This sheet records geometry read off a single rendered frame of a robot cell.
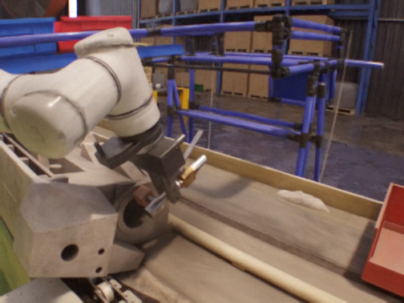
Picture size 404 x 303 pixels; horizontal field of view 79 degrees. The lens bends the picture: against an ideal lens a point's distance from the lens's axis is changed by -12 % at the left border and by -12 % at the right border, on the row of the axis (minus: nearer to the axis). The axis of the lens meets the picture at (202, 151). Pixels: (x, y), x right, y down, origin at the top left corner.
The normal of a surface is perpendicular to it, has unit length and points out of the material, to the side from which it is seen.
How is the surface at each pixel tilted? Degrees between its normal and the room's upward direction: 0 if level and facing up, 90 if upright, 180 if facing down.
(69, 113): 73
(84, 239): 90
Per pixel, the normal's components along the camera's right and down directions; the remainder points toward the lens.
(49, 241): 0.76, 0.24
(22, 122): -0.26, 0.53
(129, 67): 0.91, -0.01
